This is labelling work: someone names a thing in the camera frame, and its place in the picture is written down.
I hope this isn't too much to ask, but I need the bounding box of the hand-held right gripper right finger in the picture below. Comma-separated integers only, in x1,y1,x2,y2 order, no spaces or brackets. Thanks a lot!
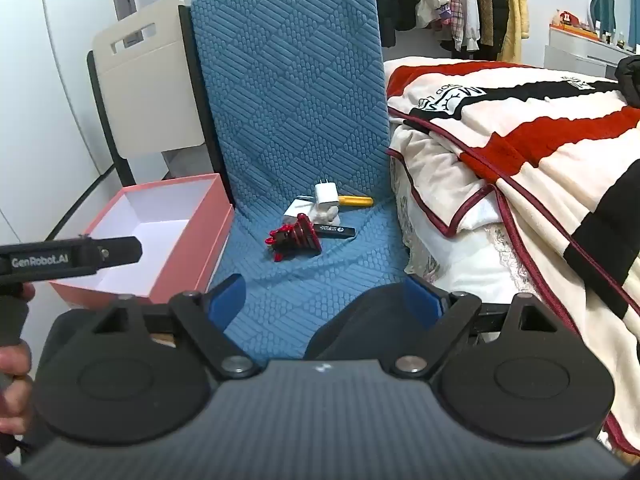
391,275,560,378

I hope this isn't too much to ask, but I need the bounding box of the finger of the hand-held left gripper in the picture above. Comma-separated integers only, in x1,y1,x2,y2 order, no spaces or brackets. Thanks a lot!
82,236,142,267

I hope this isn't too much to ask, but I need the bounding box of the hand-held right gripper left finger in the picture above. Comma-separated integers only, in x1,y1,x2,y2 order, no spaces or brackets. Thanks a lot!
90,274,258,380

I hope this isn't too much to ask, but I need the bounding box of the pink cardboard box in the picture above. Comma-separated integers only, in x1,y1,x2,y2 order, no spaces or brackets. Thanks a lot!
48,173,236,311

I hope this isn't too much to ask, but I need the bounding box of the red and black toy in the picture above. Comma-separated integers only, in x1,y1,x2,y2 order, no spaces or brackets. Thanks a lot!
265,213,323,262

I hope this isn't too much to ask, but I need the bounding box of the black stick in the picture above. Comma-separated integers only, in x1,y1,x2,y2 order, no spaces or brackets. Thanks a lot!
312,224,357,239

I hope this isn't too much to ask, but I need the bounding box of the white plug charger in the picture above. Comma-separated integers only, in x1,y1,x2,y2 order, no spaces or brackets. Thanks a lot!
283,199,315,226
314,177,341,209

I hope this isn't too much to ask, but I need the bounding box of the yellow screwdriver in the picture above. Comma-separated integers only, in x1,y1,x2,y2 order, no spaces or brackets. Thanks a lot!
297,194,374,208

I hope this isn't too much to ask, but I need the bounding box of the small white figurine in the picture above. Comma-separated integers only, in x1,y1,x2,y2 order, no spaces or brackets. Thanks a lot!
311,206,342,226

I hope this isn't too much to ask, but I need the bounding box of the person's left hand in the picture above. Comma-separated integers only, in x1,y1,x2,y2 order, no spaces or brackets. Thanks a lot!
0,284,36,437

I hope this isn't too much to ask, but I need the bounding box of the cream floral bed sheet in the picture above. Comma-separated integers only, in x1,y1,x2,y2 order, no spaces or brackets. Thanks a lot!
390,125,640,461

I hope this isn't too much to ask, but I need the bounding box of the beige folding chair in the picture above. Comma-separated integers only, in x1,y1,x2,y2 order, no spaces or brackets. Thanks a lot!
86,0,233,206

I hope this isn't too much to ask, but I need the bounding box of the red white black striped blanket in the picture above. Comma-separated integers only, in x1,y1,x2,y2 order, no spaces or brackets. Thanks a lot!
386,57,640,456

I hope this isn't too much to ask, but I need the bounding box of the blue quilted chair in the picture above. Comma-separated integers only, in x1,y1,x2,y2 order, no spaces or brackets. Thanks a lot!
191,0,418,361

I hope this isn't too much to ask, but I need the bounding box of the white dresser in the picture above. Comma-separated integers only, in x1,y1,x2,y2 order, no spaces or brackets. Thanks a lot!
544,25,640,81

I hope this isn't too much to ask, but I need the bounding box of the row of hanging clothes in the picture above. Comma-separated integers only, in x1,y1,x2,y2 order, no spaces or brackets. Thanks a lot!
372,0,531,63

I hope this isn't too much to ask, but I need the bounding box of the dark cloth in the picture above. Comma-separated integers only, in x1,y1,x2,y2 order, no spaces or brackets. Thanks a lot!
615,55,640,108

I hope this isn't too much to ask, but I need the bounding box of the red ornament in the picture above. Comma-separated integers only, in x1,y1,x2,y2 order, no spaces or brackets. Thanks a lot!
550,9,586,28

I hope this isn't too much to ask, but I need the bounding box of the teal cloth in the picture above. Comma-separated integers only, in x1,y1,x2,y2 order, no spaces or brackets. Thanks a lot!
592,0,617,33

